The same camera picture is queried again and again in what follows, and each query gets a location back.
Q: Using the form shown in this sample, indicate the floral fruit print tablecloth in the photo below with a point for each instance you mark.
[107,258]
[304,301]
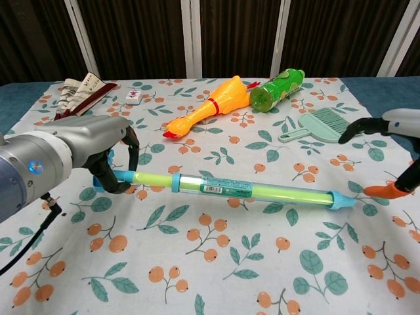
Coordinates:
[210,262]

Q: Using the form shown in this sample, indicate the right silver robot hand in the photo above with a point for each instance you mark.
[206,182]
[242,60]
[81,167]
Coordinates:
[403,123]

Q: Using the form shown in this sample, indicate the blue green water pump toy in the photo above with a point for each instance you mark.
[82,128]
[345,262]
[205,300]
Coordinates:
[229,190]

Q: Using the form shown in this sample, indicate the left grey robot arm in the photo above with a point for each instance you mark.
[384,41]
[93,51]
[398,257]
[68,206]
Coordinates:
[19,177]

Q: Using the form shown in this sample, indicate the white mahjong tile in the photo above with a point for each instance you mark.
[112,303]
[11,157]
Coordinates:
[133,96]

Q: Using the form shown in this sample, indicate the yellow rubber chicken toy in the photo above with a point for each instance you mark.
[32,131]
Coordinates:
[226,98]

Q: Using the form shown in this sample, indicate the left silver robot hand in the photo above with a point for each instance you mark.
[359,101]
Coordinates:
[95,138]

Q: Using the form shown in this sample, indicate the small teal brush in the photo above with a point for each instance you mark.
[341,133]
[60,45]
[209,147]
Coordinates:
[306,126]

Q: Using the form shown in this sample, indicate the green plastic bottle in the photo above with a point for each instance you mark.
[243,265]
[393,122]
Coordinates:
[275,88]

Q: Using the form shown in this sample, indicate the white divider frame post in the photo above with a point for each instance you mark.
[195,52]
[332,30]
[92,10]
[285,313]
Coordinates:
[191,39]
[283,36]
[398,36]
[80,36]

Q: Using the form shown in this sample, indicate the folding fan with maroon ribs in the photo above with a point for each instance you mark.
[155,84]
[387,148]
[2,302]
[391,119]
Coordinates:
[82,92]

